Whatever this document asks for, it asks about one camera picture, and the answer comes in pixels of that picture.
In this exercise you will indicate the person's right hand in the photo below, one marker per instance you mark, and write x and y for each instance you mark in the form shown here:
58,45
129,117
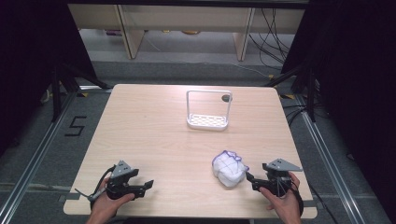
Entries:
286,205

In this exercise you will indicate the black metal stand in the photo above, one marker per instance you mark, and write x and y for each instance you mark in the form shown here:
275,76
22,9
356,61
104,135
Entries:
62,84
306,84

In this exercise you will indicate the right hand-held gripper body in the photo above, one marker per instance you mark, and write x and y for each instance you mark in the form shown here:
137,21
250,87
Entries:
278,175

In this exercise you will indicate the silver metal floor rail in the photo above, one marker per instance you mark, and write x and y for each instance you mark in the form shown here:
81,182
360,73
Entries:
34,158
330,165

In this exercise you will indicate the beige wooden desk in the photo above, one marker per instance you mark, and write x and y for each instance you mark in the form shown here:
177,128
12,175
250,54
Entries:
186,17

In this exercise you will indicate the dark curtain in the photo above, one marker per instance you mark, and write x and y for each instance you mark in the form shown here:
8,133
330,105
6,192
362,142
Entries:
31,62
351,77

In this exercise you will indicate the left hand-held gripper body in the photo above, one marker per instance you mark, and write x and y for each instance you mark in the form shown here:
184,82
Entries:
120,174

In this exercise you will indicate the white cloth with purple edge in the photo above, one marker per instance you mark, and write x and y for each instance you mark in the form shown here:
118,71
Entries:
229,169

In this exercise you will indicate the person's left hand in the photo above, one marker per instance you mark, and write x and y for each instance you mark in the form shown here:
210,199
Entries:
107,207

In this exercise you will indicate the yellow round object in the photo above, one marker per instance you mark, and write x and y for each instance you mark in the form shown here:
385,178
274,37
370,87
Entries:
190,32

